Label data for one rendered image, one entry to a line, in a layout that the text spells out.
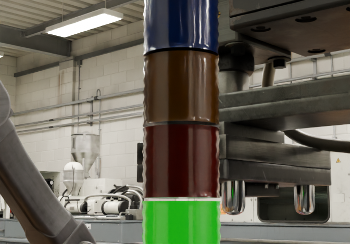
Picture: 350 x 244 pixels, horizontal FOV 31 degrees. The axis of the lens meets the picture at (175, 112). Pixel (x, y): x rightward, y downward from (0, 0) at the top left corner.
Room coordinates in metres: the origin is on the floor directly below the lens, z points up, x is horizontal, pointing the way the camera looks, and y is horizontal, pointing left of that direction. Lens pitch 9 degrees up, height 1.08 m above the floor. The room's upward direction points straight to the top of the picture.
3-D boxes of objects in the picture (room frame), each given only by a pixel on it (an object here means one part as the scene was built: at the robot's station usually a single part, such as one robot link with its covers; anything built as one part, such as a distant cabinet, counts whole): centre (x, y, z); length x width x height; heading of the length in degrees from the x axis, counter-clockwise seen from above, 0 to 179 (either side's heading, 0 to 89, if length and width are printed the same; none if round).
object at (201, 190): (0.31, 0.00, 1.10); 0.04 x 0.04 x 0.03
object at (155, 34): (0.31, 0.00, 1.17); 0.04 x 0.04 x 0.03
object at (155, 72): (0.31, 0.00, 1.14); 0.04 x 0.04 x 0.03
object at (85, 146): (8.73, 1.15, 1.60); 2.54 x 0.84 x 1.26; 46
